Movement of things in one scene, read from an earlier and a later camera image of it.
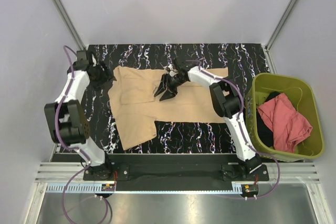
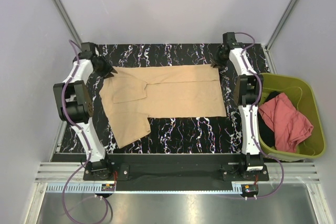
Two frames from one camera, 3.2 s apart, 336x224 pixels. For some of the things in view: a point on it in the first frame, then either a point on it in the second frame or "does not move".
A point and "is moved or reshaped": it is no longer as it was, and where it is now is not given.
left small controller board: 108,187 does not move
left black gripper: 107,76 → 108,70
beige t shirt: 131,92 is moved or reshaped
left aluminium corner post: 79,45 does not move
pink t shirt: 289,126 does not move
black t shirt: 265,133 does not move
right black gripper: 167,95 → 216,61
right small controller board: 249,188 does not move
